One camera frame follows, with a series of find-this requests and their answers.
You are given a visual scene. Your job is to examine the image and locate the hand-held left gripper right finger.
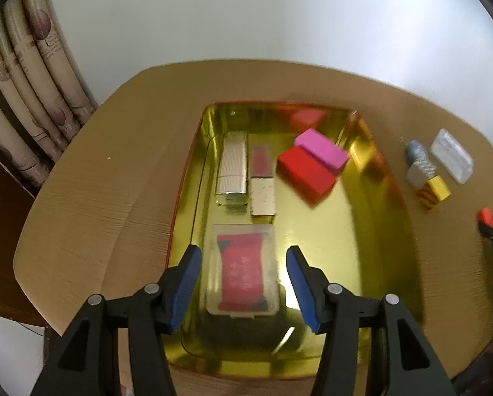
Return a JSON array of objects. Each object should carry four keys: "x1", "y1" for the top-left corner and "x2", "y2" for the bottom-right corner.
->
[{"x1": 286, "y1": 246, "x2": 455, "y2": 396}]

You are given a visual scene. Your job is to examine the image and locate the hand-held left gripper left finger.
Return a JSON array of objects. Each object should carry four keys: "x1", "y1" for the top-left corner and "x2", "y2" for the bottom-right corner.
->
[{"x1": 31, "y1": 245, "x2": 202, "y2": 396}]

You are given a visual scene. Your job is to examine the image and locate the red tin box gold interior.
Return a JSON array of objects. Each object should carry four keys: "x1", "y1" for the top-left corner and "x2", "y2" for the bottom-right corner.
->
[{"x1": 164, "y1": 100, "x2": 426, "y2": 380}]

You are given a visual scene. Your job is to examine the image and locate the clear plastic box red contents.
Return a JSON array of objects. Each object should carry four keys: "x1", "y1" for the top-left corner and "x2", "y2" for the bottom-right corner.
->
[{"x1": 206, "y1": 224, "x2": 281, "y2": 319}]

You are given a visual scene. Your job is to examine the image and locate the red and silver lipstick box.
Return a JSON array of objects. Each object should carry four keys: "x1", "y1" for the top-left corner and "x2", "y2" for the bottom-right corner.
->
[{"x1": 249, "y1": 144, "x2": 279, "y2": 216}]

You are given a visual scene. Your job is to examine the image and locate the red rectangular box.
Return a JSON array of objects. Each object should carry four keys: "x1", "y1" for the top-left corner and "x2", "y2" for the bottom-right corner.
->
[{"x1": 276, "y1": 146, "x2": 338, "y2": 208}]

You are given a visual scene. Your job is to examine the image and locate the silver ribbed lighter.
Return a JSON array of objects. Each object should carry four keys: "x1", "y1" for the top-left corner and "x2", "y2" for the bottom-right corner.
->
[{"x1": 214, "y1": 131, "x2": 248, "y2": 208}]

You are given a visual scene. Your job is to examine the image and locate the pink rectangular box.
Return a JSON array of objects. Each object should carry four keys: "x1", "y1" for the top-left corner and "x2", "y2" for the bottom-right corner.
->
[{"x1": 294, "y1": 128, "x2": 351, "y2": 175}]

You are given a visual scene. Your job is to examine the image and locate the yellow block orange stripes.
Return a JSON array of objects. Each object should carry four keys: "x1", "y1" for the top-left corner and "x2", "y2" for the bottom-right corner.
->
[{"x1": 419, "y1": 175, "x2": 452, "y2": 212}]

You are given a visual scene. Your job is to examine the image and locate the clear plastic card case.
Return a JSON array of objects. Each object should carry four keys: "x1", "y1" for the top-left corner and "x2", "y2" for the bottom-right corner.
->
[{"x1": 430, "y1": 129, "x2": 475, "y2": 184}]

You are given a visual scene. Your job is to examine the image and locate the dark brown wooden cabinet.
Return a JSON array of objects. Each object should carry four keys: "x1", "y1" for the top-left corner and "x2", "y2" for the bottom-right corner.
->
[{"x1": 0, "y1": 140, "x2": 47, "y2": 326}]

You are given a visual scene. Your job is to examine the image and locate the beige leaf print curtain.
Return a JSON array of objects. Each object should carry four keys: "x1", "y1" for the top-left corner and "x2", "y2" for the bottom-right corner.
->
[{"x1": 0, "y1": 0, "x2": 98, "y2": 192}]

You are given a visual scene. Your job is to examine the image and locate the thin black cable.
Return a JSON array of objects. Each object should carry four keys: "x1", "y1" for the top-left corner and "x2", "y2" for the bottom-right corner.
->
[{"x1": 18, "y1": 321, "x2": 46, "y2": 337}]

